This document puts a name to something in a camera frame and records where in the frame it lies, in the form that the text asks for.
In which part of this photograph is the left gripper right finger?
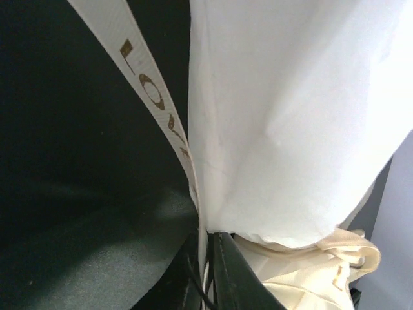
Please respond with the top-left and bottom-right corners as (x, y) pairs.
(211, 232), (285, 310)

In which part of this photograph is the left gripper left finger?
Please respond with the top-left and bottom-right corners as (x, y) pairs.
(132, 233), (201, 310)

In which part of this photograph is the cream printed ribbon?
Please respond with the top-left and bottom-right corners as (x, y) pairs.
(71, 1), (381, 309)

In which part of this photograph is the white flower bouquet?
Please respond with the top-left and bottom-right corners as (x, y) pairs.
(188, 1), (412, 248)

